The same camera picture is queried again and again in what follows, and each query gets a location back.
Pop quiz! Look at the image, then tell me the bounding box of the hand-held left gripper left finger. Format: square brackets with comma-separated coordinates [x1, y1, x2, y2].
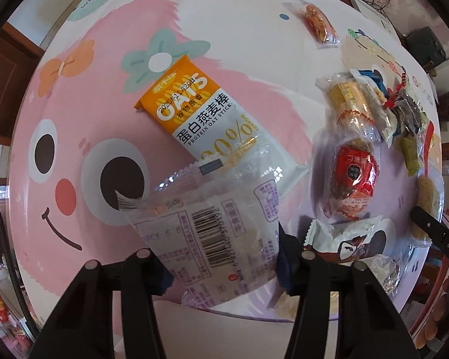
[41, 249, 175, 359]

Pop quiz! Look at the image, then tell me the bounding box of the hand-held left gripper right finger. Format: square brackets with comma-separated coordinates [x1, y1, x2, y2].
[276, 223, 409, 359]

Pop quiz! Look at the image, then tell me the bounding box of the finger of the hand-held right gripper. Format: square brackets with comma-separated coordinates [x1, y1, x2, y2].
[410, 206, 445, 243]

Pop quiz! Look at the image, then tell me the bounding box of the clear pale rice cracker packet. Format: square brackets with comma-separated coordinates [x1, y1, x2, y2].
[114, 160, 286, 308]

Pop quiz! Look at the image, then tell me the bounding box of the person's right hand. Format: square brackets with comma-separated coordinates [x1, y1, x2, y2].
[415, 265, 449, 348]

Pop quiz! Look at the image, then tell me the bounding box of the beige puffed snack packet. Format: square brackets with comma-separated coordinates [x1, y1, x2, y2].
[415, 174, 445, 241]

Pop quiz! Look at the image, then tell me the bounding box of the green snack packet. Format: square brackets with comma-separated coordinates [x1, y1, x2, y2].
[401, 136, 423, 177]

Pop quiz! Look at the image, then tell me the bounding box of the white brown snack packet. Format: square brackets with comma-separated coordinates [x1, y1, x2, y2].
[304, 215, 396, 267]

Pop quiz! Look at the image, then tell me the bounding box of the red wrapped snack packet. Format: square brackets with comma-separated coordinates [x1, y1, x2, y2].
[310, 134, 383, 222]

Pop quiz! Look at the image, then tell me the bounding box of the cream printed snack packet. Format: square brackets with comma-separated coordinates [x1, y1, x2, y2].
[361, 80, 399, 147]

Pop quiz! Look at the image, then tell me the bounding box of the dark grey snack packet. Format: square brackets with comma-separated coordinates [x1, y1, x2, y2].
[391, 89, 426, 136]

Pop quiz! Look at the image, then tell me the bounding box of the clear yellow label snack packet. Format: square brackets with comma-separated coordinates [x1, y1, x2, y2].
[316, 74, 382, 143]

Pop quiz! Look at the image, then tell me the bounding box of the orange white oat stick packet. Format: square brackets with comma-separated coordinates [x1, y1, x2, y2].
[134, 54, 310, 192]

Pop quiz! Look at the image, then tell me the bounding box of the dark green air fryer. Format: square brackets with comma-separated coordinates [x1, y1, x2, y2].
[406, 26, 448, 72]

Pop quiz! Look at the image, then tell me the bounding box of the cartoon printed tablecloth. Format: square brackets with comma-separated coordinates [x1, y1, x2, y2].
[5, 0, 449, 324]

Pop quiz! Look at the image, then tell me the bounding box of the white set-top box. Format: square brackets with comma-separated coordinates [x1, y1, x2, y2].
[349, 0, 398, 31]

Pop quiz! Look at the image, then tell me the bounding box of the clear orange cracker packet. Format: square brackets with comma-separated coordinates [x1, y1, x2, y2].
[289, 0, 341, 49]

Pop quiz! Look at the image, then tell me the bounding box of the wooden door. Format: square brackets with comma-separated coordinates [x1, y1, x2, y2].
[0, 22, 46, 145]

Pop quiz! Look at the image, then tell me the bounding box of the black cable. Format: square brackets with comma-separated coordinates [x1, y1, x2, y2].
[0, 187, 42, 341]

